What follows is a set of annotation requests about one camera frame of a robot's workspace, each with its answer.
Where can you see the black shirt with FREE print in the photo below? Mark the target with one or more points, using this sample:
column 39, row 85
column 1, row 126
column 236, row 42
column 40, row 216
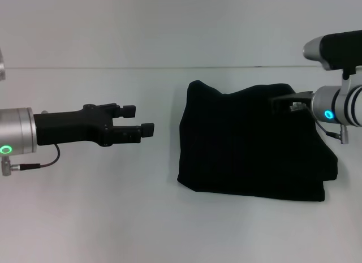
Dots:
column 249, row 150

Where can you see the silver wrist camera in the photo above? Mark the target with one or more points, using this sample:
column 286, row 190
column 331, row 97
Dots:
column 333, row 51
column 2, row 65

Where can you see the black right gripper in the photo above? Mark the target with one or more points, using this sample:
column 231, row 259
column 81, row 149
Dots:
column 291, row 100

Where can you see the knurled silver connector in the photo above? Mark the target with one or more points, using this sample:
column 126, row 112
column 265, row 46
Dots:
column 6, row 167

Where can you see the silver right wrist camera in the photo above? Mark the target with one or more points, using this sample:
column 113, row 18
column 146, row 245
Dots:
column 333, row 51

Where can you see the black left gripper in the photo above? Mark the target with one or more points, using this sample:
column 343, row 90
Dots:
column 70, row 127

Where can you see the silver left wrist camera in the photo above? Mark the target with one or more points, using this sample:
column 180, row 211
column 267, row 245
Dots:
column 2, row 65

